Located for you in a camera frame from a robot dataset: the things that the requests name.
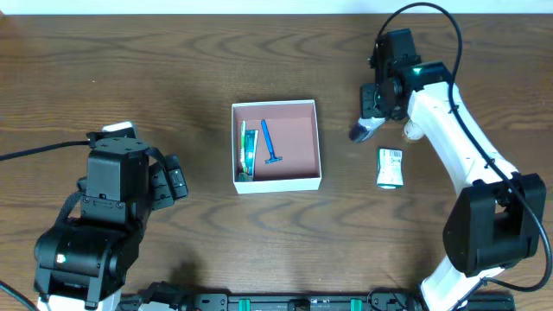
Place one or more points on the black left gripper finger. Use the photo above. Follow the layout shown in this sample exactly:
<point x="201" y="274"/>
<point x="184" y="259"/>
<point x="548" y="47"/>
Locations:
<point x="176" y="179"/>
<point x="159" y="189"/>

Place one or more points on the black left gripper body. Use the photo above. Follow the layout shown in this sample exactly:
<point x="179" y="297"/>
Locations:
<point x="174" y="182"/>

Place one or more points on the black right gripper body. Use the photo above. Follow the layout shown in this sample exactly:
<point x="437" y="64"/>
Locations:
<point x="371" y="101"/>

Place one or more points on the white bamboo print lotion tube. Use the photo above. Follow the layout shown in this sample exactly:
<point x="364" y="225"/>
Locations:
<point x="412" y="132"/>

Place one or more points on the clear foam soap pump bottle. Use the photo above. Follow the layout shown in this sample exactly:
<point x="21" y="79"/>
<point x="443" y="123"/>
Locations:
<point x="365" y="128"/>

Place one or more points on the teal toothpaste tube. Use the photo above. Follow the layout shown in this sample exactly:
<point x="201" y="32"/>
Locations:
<point x="250" y="152"/>

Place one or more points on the blue disposable razor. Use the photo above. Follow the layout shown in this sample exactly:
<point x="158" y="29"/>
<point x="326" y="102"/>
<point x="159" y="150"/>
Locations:
<point x="273" y="158"/>

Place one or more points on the white box with pink interior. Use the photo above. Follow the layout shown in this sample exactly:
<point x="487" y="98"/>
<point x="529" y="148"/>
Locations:
<point x="294" y="132"/>

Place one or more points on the green white soap bar pack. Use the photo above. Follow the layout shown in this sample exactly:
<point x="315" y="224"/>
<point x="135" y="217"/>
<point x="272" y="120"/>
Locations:
<point x="390" y="169"/>

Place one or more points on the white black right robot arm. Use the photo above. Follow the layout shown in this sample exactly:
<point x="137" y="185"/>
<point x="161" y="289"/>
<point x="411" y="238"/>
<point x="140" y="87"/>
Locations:
<point x="496" y="221"/>

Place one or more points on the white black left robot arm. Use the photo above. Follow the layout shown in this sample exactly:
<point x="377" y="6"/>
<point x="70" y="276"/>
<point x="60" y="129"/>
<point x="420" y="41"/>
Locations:
<point x="95" y="239"/>

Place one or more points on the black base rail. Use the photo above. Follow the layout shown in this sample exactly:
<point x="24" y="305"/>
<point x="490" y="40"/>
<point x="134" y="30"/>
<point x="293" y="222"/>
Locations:
<point x="162" y="296"/>

